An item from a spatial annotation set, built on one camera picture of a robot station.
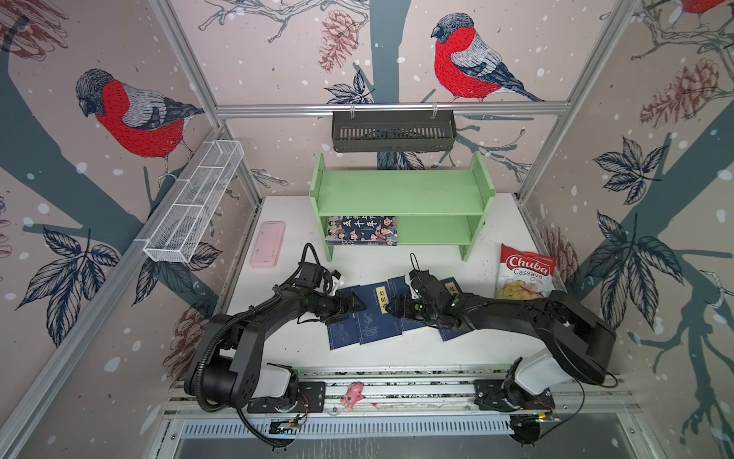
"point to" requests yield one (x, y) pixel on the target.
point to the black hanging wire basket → (393, 131)
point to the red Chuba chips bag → (525, 275)
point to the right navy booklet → (448, 330)
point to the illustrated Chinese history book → (361, 230)
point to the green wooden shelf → (442, 207)
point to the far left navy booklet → (344, 333)
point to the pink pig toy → (355, 393)
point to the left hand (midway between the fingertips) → (356, 312)
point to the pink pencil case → (268, 246)
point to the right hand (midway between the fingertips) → (390, 313)
